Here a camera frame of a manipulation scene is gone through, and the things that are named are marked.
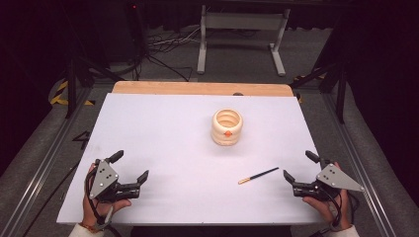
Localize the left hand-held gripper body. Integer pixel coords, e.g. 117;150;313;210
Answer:
86;158;141;203

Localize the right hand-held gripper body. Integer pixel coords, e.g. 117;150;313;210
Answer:
291;159;366;202

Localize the person's left hand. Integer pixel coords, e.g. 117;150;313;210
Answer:
81;163;132;229

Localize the person's right hand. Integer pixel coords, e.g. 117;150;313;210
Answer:
301;161;353;231

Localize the dark pen with gold end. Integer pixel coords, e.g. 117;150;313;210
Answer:
237;166;281;186

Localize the white board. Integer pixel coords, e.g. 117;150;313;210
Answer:
56;92;325;226

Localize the black tripod stand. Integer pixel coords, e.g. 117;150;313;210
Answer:
63;53;126;120
289;60;348;125

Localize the cream ribbed pen holder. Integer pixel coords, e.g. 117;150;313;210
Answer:
210;108;244;147

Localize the yellow and black floor tape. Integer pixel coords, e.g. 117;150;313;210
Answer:
48;79;97;108

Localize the black device with red light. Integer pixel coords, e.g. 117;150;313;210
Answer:
126;0;148;62

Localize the white metal stand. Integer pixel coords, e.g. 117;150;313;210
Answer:
196;4;292;78

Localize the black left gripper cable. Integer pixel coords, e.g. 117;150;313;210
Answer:
84;169;115;233

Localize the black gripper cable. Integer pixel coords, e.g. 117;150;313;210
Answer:
324;192;361;235
84;169;115;233

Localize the aluminium rail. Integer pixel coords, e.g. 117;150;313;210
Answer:
319;92;398;237
0;87;95;237

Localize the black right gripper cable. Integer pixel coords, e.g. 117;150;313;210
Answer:
324;192;361;235

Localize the orange bracelet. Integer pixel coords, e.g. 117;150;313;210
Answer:
78;222;101;233

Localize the bundle of floor cables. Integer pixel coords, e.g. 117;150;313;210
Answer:
137;25;203;83

